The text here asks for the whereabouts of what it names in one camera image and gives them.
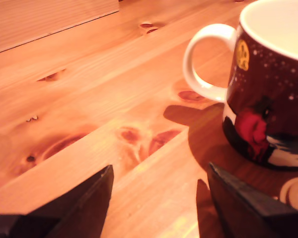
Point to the tan coffee capsule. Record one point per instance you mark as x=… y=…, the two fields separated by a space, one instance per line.
x=296 y=193

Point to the dark red printed mug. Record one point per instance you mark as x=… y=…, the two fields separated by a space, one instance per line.
x=263 y=86

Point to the pale wooden box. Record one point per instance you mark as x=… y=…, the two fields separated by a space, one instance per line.
x=39 y=19

